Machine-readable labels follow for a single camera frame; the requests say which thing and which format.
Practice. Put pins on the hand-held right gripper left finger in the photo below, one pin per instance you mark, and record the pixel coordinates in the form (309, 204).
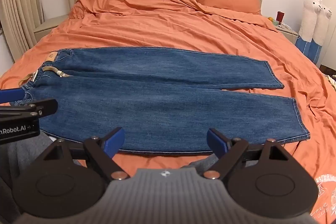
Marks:
(114, 142)

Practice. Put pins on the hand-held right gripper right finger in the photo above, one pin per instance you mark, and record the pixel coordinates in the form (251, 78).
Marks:
(216, 142)

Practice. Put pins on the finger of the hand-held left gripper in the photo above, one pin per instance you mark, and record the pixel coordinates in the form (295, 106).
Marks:
(11, 95)
(39, 108)

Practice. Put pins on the blue denim pants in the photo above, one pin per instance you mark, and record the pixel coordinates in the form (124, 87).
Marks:
(157, 98)

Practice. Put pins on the beige nightstand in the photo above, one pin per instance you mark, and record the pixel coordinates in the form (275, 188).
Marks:
(50, 25)

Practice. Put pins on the beige pleated curtain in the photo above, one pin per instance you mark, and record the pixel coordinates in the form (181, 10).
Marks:
(15, 3)

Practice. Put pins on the orange duvet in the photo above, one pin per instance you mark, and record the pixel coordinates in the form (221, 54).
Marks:
(157, 24)

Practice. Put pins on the white nightstand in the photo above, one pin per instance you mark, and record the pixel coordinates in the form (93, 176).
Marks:
(288, 34)

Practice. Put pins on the dark red cup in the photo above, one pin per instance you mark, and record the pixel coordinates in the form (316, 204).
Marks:
(280, 18)

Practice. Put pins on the white alpaca plush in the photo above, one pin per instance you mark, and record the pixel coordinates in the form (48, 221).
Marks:
(323, 29)
(309, 19)

